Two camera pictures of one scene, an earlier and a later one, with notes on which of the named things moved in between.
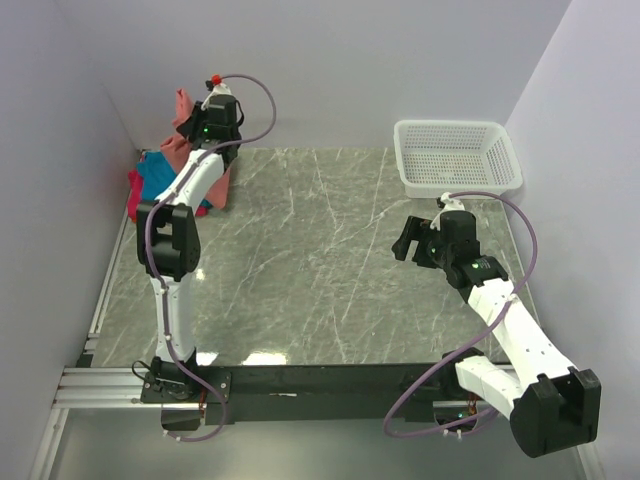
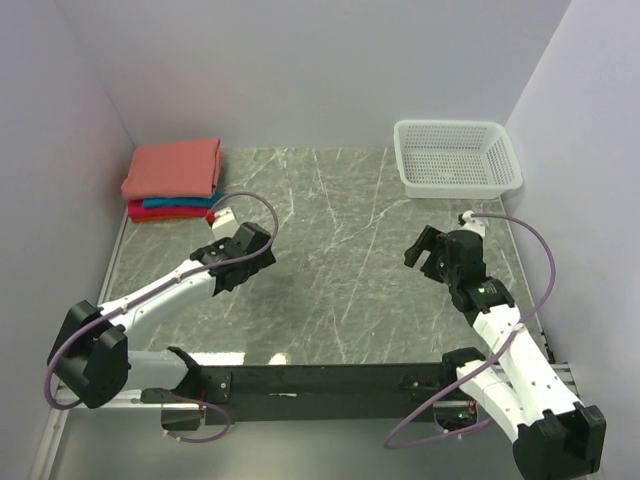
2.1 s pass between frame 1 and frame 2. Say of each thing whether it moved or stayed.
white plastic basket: stayed
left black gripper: moved
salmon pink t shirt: moved
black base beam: stayed
